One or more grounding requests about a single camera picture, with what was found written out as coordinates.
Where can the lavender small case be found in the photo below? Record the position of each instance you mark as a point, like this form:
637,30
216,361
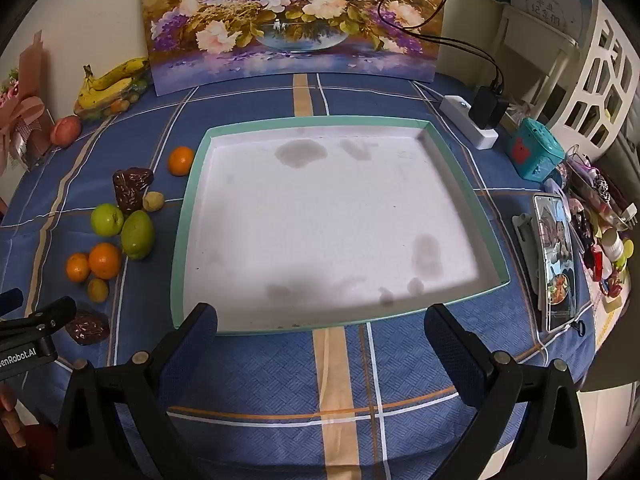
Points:
556,187

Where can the white printed card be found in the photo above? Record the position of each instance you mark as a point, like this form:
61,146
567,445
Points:
545,0

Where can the round green fruit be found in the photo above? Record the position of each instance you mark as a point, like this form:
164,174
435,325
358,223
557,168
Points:
106,219

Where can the white pill bottle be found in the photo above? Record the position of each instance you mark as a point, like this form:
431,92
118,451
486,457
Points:
612,250

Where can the small tan round fruit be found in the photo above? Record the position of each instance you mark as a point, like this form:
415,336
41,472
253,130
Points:
153,201
98,290

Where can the black charger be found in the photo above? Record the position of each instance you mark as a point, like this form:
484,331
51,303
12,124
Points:
487,107

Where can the colourful fruit dish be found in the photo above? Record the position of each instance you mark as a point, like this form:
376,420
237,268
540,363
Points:
120,105

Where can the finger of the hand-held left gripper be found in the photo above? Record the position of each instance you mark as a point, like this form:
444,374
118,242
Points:
50,315
11,300

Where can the small orange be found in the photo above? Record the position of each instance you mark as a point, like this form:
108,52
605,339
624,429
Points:
77,266

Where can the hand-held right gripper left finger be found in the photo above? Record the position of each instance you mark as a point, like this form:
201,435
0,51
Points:
195,332

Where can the flower painting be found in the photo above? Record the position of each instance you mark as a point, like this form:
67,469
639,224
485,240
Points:
280,10

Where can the blue checked tablecloth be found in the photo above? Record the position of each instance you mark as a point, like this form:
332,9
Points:
320,385

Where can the green mango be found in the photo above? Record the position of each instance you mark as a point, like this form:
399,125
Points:
137,234

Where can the large orange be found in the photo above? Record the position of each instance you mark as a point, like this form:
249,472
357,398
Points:
104,260

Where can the red peach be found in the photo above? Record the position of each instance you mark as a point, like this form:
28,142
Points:
65,131

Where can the teal plastic box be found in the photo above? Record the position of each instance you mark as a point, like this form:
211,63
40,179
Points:
532,152

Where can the pile of assorted trinkets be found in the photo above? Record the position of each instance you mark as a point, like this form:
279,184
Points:
600,195

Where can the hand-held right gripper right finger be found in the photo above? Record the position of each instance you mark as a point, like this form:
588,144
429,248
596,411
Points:
445,335

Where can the white tray with teal rim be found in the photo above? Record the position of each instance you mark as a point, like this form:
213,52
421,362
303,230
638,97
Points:
325,220

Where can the smartphone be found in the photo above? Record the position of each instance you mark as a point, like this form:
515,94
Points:
555,260

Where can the yellow banana bunch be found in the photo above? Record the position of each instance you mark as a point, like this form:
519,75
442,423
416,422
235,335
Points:
107,87

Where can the white power strip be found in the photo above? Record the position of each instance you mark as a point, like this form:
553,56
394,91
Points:
457,107

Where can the person's red clothing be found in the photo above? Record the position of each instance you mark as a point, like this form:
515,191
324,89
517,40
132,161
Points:
35,455

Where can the grey phone stand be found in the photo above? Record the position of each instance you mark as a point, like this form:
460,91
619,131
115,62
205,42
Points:
525,240

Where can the white lattice chair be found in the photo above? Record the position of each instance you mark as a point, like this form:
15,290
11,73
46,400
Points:
595,85

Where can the person's left hand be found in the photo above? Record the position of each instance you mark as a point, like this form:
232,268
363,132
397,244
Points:
7,410

